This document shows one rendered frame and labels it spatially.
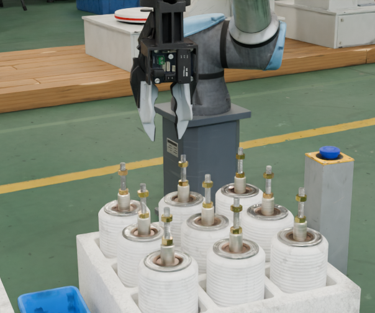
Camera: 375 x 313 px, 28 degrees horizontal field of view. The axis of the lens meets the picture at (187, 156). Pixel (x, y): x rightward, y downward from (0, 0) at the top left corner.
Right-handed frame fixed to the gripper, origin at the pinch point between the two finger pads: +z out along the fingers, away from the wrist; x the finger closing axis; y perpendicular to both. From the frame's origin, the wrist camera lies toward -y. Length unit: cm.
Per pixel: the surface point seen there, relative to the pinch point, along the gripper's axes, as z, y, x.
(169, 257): 20.1, 2.0, 0.0
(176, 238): 27.3, -20.1, 5.6
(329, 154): 14.2, -22.5, 36.5
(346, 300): 30.3, 4.3, 29.2
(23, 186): 47, -107, -22
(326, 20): 25, -258, 135
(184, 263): 21.1, 2.6, 2.2
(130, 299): 28.4, -1.1, -6.0
